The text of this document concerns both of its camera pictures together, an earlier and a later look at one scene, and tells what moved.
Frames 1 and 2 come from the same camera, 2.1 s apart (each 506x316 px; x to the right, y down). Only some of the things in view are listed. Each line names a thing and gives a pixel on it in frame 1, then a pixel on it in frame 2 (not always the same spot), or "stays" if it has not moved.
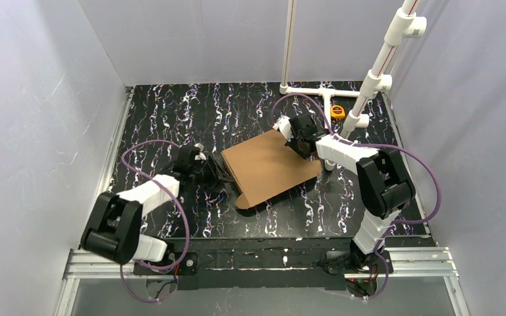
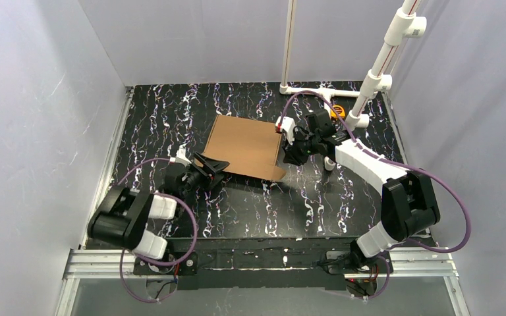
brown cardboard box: (263, 166) → (250, 147)
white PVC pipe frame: (403, 23) stays
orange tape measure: (337, 112) stays
